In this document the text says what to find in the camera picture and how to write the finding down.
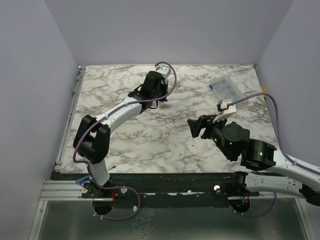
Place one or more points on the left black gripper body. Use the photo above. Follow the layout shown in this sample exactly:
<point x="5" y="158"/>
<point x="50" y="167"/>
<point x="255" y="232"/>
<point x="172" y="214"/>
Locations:
<point x="162" y="90"/>

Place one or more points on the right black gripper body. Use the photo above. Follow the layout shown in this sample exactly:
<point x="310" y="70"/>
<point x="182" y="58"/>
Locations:
<point x="206" y="127"/>

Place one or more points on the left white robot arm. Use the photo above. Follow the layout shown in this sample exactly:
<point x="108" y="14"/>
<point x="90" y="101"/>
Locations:
<point x="92" y="140"/>

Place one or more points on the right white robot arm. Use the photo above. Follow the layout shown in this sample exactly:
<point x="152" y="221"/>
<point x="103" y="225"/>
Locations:
<point x="292" y="176"/>

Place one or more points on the clear plastic organizer box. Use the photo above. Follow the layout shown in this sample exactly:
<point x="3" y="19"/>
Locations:
<point x="225" y="89"/>

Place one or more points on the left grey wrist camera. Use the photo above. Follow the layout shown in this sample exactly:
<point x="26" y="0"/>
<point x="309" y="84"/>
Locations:
<point x="164" y="70"/>

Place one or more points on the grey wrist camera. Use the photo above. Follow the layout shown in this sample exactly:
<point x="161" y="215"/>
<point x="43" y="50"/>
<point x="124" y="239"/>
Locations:
<point x="225" y="111"/>
<point x="164" y="70"/>

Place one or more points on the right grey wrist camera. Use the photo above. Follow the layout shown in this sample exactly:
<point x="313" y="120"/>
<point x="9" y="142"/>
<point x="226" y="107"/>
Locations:
<point x="225" y="111"/>

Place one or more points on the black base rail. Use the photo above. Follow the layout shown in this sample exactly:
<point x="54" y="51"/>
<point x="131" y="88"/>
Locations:
<point x="170" y="190"/>

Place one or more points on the metal side rail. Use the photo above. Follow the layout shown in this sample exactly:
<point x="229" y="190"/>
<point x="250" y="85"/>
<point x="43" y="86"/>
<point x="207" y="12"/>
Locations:
<point x="75" y="96"/>

